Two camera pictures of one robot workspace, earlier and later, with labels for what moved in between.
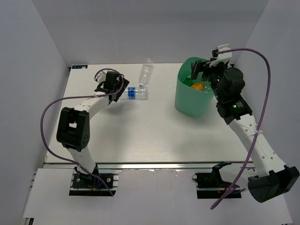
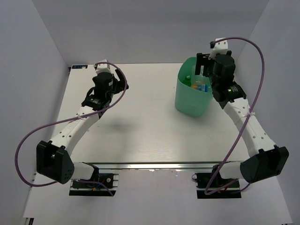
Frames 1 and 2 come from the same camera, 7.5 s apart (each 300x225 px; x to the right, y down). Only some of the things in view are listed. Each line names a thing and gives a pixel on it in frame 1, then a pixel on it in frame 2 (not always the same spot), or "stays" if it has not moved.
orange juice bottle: [198, 86] stays
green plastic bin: [188, 101] stays
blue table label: [79, 67] stays
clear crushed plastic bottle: [146, 70] → [199, 79]
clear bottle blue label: [140, 93] → [203, 87]
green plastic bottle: [188, 80] stays
